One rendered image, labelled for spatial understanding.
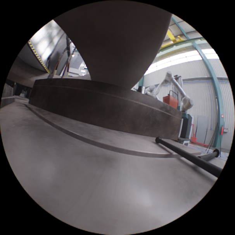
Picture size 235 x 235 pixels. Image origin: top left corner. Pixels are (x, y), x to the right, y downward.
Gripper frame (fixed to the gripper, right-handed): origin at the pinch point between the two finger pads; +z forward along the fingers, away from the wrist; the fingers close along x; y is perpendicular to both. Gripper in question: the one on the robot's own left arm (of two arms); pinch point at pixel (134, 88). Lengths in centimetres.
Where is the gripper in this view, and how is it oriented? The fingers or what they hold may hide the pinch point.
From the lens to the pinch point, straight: 127.8
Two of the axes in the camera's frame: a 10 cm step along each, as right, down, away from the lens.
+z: -9.3, -2.3, -2.8
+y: 2.3, -9.7, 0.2
